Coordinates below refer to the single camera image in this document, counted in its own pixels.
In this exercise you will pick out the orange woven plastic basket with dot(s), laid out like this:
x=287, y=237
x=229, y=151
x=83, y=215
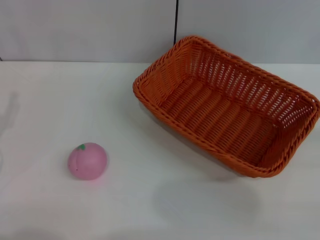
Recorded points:
x=212, y=117

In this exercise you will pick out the pink peach toy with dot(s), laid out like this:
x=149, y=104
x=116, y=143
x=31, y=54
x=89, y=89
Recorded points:
x=87, y=162

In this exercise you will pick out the black vertical wall strip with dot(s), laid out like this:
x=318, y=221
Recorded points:
x=176, y=20

